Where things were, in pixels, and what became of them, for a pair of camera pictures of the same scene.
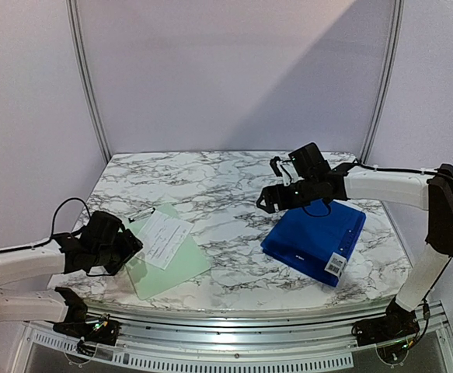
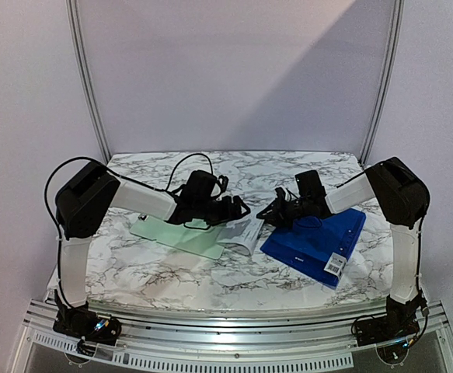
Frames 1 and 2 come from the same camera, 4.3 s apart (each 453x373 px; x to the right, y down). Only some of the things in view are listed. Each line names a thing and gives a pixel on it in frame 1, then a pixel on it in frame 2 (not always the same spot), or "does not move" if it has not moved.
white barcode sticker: [335, 263] does not move
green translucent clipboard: [170, 255] to [194, 235]
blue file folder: [316, 239] does not move
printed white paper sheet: [162, 237] to [244, 231]
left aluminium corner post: [74, 22] does not move
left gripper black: [130, 245] to [236, 214]
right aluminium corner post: [391, 83] does not move
